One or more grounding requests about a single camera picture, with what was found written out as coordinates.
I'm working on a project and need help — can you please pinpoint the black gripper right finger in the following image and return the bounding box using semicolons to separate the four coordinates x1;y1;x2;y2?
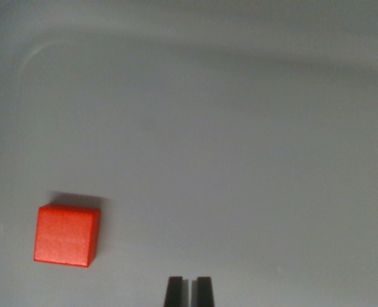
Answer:
195;276;216;307

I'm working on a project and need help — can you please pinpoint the white plastic tray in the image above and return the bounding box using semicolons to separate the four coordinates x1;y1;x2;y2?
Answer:
0;0;378;307

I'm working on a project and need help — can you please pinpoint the red cube block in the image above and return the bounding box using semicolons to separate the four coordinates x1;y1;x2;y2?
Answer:
33;203;102;268

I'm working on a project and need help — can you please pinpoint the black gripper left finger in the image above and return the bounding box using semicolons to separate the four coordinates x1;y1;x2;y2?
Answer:
164;276;185;307

